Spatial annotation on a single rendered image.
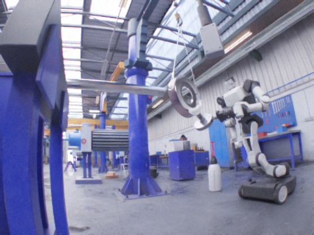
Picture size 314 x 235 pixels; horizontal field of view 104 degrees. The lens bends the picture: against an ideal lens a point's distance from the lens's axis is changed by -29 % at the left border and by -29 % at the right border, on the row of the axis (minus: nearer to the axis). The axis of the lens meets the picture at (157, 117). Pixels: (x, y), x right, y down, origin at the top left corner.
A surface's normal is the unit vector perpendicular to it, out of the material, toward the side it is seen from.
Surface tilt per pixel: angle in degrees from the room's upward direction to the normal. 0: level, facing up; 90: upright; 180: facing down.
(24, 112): 90
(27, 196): 90
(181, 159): 90
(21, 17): 90
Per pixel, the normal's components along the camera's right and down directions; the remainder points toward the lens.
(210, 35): -0.54, -0.17
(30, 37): 0.41, -0.24
